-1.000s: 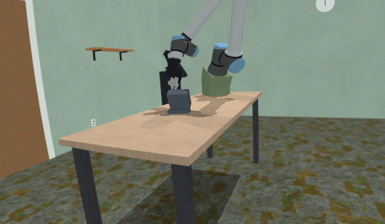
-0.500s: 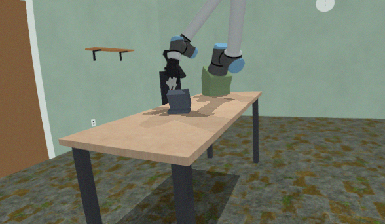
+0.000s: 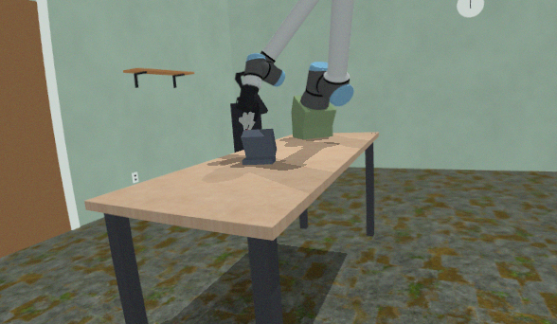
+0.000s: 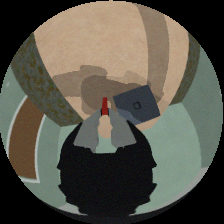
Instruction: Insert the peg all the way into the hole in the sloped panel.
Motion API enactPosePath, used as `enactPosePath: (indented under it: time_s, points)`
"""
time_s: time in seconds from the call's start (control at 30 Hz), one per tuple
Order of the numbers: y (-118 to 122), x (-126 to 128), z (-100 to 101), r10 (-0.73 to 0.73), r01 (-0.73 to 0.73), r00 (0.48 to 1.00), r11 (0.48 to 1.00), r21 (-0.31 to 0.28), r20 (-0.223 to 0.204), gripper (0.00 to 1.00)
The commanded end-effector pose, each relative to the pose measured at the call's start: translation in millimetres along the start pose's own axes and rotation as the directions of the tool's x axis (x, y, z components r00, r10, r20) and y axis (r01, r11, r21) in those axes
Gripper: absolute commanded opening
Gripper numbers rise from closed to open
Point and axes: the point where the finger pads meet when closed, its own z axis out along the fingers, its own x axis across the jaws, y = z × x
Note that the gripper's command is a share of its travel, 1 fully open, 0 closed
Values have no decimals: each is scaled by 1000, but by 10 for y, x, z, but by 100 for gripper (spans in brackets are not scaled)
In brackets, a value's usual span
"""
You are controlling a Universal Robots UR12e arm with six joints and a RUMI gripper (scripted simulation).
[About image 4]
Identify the red peg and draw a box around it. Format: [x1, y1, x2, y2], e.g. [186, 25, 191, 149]
[102, 97, 108, 115]

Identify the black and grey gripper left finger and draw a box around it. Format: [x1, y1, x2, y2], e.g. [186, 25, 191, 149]
[57, 108, 102, 170]

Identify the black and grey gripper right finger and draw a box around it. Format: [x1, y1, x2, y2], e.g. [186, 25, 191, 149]
[108, 108, 157, 168]

